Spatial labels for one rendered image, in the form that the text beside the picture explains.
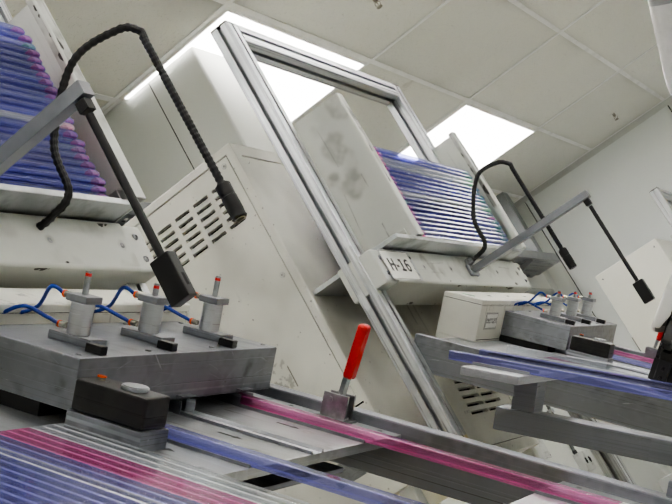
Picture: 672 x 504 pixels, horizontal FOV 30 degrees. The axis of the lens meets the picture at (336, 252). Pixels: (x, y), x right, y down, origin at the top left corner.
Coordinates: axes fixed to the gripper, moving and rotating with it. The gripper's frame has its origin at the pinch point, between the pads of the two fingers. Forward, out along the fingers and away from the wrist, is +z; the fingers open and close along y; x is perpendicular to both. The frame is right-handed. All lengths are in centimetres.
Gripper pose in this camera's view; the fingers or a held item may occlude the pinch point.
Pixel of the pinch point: (663, 375)
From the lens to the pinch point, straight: 168.4
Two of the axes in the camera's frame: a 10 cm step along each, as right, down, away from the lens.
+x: 8.5, 3.1, -4.3
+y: -4.4, -0.5, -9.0
